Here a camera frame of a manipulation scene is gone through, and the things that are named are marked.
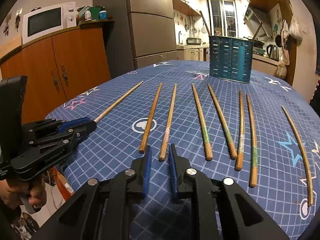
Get light wooden chopstick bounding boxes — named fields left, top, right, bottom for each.
left=94, top=81, right=144, bottom=123

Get brown wooden chopstick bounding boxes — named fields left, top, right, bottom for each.
left=139, top=83, right=162, bottom=154

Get dark wooden chopstick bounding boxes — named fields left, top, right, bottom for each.
left=158, top=84, right=177, bottom=161

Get wooden chopstick pale band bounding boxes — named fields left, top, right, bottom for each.
left=251, top=21, right=263, bottom=42

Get beige lower kitchen cabinets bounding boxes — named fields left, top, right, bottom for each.
left=176, top=48, right=210, bottom=61

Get kitchen window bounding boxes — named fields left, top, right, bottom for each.
left=208, top=0, right=238, bottom=37

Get person's left hand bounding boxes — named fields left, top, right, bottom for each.
left=1, top=177, right=47, bottom=210

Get wooden chopstick white band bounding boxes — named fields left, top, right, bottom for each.
left=235, top=91, right=245, bottom=171

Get orange wooden cabinet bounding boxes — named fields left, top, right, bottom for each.
left=1, top=18, right=114, bottom=123

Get long chopstick green band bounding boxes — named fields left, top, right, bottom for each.
left=246, top=94, right=258, bottom=187

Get dark chopstick green band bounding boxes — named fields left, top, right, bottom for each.
left=207, top=84, right=238, bottom=160

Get wooden chopstick green band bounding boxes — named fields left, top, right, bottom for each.
left=191, top=83, right=213, bottom=161

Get blue checkered star tablecloth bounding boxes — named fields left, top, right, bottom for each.
left=48, top=61, right=319, bottom=239

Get grey multi-door refrigerator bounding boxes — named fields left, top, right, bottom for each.
left=93, top=0, right=177, bottom=78

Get white bottle red label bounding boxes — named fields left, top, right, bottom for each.
left=84, top=10, right=92, bottom=21

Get white microwave oven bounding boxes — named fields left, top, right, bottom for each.
left=22, top=2, right=76, bottom=44

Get green container on cabinet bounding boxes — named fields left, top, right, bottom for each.
left=89, top=6, right=104, bottom=20

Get thin curved bamboo chopstick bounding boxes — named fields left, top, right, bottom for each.
left=281, top=104, right=314, bottom=207

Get teal perforated utensil holder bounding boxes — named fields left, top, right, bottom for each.
left=209, top=36, right=253, bottom=83

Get steel electric kettle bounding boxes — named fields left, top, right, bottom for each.
left=266, top=44, right=279, bottom=61

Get steel range hood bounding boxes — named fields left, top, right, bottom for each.
left=244, top=6, right=273, bottom=38

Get white hanging plastic bag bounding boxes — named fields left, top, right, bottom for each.
left=289, top=15, right=303, bottom=40

